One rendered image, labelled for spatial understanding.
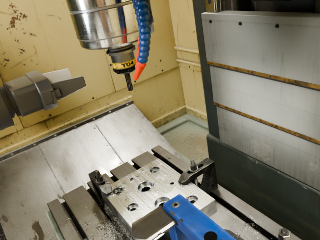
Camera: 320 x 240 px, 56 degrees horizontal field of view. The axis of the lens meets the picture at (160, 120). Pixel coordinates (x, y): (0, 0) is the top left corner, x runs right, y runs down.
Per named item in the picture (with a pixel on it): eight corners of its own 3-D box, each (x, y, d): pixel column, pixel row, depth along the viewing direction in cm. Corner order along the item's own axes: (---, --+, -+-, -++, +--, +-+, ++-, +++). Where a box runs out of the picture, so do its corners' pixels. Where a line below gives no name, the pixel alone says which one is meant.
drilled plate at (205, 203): (150, 259, 77) (146, 246, 75) (104, 201, 100) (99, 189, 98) (216, 212, 87) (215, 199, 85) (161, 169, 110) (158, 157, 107)
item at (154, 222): (142, 249, 48) (141, 245, 47) (126, 229, 52) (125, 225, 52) (177, 225, 51) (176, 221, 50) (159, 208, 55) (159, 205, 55)
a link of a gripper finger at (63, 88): (85, 88, 58) (55, 100, 56) (81, 72, 57) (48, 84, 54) (89, 90, 57) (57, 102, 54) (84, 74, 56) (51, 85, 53)
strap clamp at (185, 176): (187, 207, 96) (180, 170, 89) (181, 202, 99) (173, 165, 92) (217, 187, 102) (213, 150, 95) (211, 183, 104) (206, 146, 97)
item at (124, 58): (139, 64, 65) (136, 49, 63) (118, 71, 63) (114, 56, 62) (131, 60, 69) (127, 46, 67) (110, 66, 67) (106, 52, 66)
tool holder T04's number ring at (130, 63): (139, 63, 65) (138, 57, 64) (117, 70, 63) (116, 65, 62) (130, 59, 69) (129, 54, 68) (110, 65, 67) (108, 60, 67)
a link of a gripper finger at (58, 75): (67, 65, 63) (38, 75, 61) (72, 80, 65) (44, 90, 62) (65, 64, 64) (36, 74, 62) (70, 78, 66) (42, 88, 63)
